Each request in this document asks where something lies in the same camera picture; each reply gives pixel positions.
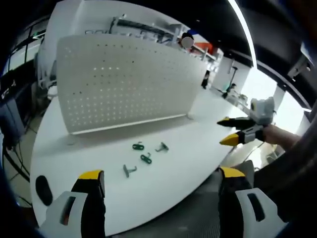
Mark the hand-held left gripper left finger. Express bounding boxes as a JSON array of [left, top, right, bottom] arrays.
[[40, 169, 106, 238]]

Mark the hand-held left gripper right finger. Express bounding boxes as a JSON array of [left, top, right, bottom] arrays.
[[217, 167, 289, 238]]

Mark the white perforated mounting plate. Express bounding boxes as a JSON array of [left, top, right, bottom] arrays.
[[55, 34, 208, 135]]

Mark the black electric scooter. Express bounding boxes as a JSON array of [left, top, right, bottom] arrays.
[[222, 66, 239, 99]]

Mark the black oval table grommet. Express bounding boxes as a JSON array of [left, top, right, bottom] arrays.
[[35, 175, 53, 206]]

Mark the ceiling light strip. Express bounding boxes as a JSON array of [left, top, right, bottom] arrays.
[[227, 0, 258, 69]]

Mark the white partition panel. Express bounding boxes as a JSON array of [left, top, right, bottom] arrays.
[[39, 0, 189, 90]]

